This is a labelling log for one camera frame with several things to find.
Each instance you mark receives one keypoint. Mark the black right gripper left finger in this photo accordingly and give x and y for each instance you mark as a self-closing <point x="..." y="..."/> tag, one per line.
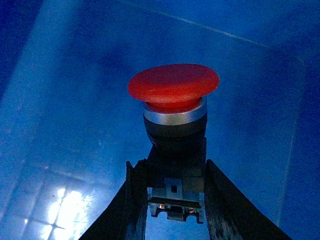
<point x="126" y="215"/>

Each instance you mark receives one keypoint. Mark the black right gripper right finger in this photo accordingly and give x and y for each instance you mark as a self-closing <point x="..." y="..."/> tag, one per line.
<point x="232" y="216"/>

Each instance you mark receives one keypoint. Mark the red mushroom push button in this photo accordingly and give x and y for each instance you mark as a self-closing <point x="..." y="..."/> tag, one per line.
<point x="175" y="118"/>

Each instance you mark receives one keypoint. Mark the blue right target bin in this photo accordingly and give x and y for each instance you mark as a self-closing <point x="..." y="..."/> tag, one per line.
<point x="68" y="125"/>

